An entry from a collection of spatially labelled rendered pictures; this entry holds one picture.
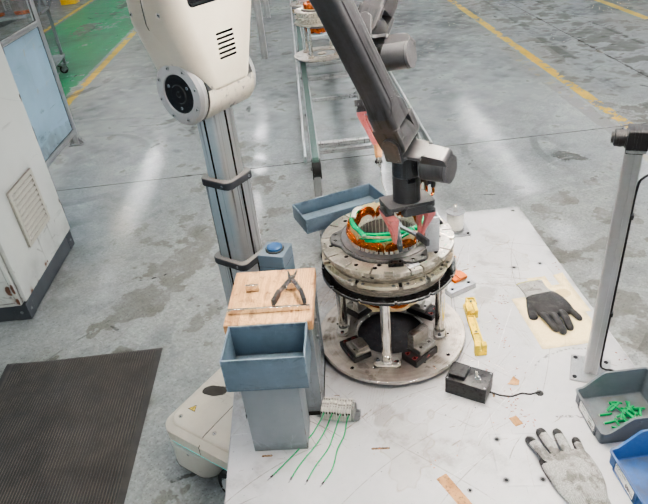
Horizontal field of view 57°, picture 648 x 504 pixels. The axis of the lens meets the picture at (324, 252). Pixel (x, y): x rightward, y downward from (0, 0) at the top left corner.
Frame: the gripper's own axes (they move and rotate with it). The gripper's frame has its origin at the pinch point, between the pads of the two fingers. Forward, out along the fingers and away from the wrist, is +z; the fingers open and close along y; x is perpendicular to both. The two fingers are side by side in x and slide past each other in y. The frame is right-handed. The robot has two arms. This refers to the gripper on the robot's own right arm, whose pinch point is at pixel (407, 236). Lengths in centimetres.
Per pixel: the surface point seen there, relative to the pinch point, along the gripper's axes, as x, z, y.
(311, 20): 294, 0, 57
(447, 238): 7.0, 7.1, 13.0
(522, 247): 39, 37, 55
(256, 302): 4.8, 11.0, -34.0
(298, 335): -5.6, 14.6, -27.4
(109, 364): 132, 113, -96
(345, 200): 48.1, 12.2, 0.5
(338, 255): 10.8, 7.4, -12.9
